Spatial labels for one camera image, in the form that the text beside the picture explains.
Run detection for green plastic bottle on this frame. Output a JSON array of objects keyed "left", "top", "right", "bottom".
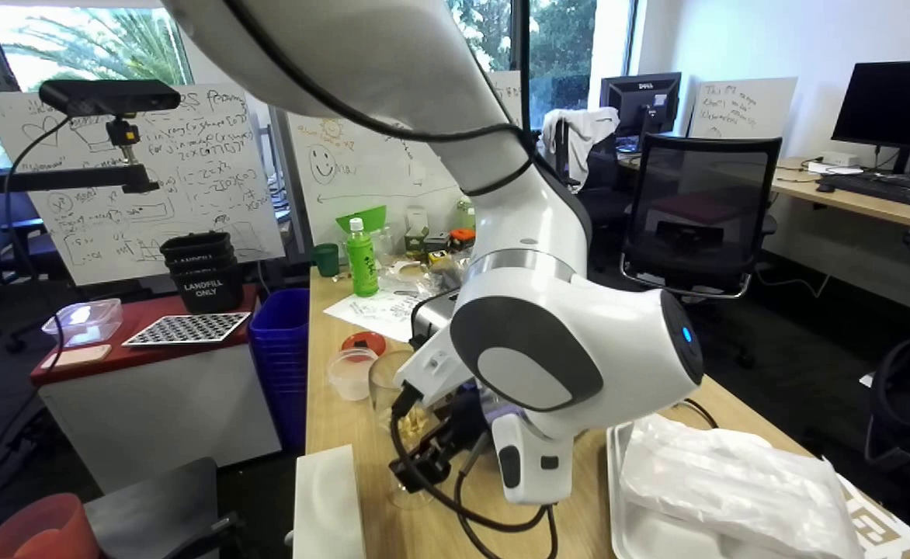
[{"left": 349, "top": 218, "right": 378, "bottom": 299}]

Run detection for clear wine glass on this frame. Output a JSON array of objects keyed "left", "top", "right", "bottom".
[{"left": 371, "top": 350, "right": 413, "bottom": 438}]

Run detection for black computer monitor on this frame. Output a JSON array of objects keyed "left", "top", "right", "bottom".
[{"left": 832, "top": 63, "right": 910, "bottom": 149}]

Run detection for black mesh office chair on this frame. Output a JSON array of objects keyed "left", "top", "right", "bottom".
[{"left": 619, "top": 135, "right": 782, "bottom": 300}]

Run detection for red plastic bucket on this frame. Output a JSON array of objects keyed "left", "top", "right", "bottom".
[{"left": 0, "top": 495, "right": 103, "bottom": 559}]

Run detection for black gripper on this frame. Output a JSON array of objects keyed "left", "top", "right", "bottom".
[{"left": 388, "top": 388, "right": 489, "bottom": 495}]

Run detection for white rectangular box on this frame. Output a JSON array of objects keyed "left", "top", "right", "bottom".
[{"left": 293, "top": 444, "right": 367, "bottom": 559}]

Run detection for red side table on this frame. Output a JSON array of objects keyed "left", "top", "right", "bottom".
[{"left": 31, "top": 299, "right": 279, "bottom": 489}]

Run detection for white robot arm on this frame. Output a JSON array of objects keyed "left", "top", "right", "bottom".
[{"left": 163, "top": 0, "right": 704, "bottom": 502}]

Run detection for small clear plastic bowl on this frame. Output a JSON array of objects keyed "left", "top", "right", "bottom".
[{"left": 325, "top": 347, "right": 376, "bottom": 399}]

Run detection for white foam tray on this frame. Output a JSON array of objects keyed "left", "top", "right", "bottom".
[{"left": 605, "top": 424, "right": 731, "bottom": 559}]

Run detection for black camera on stand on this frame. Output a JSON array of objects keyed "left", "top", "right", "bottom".
[{"left": 38, "top": 80, "right": 179, "bottom": 114}]

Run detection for blue storage bin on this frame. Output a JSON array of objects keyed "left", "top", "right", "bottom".
[{"left": 248, "top": 288, "right": 310, "bottom": 451}]

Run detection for large whiteboard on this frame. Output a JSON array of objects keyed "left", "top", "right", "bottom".
[{"left": 0, "top": 84, "right": 283, "bottom": 286}]

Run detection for checkerboard calibration sheet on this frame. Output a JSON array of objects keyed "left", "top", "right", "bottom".
[{"left": 124, "top": 311, "right": 248, "bottom": 347}]

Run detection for crumpled clear plastic bag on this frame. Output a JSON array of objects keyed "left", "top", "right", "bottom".
[{"left": 619, "top": 416, "right": 861, "bottom": 559}]

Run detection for black stacked cups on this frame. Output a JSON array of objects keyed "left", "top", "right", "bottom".
[{"left": 163, "top": 234, "right": 241, "bottom": 315}]

